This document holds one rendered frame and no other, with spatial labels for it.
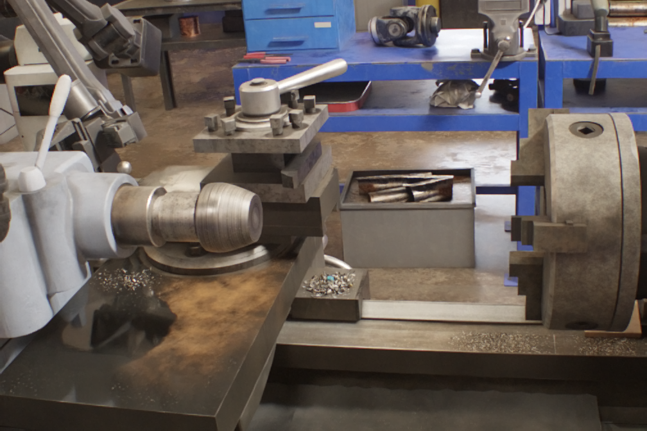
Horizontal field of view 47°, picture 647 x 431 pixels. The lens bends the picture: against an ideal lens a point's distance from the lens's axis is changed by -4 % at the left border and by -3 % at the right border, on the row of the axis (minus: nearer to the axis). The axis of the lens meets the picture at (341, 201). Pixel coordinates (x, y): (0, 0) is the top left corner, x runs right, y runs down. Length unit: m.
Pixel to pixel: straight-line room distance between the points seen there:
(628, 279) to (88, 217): 0.64
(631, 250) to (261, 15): 2.27
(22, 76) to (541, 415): 1.45
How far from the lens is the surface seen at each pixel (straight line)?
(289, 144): 1.10
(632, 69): 2.68
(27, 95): 2.03
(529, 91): 2.66
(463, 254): 3.04
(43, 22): 1.47
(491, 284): 2.95
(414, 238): 3.01
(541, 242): 0.77
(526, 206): 2.81
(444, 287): 2.94
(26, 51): 2.09
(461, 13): 6.39
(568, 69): 2.65
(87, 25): 1.76
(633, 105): 2.81
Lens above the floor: 1.48
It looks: 24 degrees down
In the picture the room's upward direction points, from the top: 5 degrees counter-clockwise
